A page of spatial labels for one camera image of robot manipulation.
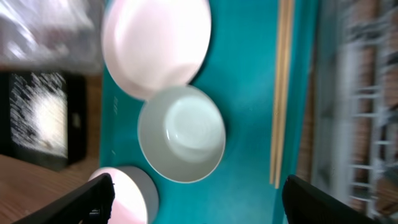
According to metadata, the small pink plate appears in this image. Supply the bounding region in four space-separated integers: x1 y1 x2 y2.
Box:
89 166 159 224

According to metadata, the wooden chopstick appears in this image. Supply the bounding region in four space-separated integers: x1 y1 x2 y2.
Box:
269 0 287 184
275 0 295 189

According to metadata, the grey bowl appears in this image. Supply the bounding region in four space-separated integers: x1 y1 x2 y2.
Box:
137 85 226 184

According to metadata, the pile of rice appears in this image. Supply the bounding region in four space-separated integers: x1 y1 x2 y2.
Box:
9 72 67 158

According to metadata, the clear plastic bin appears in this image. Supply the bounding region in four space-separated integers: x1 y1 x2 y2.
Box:
1 0 105 73

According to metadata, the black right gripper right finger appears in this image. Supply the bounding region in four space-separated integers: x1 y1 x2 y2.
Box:
282 175 376 224

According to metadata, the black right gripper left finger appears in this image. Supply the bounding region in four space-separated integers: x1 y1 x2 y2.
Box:
14 173 115 224

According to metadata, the teal plastic tray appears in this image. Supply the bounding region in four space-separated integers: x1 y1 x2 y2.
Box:
99 0 320 224

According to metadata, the large pink plate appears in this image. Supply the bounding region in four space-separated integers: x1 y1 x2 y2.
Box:
101 0 211 100

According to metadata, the grey dishwasher rack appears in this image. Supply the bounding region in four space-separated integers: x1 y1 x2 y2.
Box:
311 0 397 223

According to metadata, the black plastic bin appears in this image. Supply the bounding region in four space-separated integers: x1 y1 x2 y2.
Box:
1 70 87 171

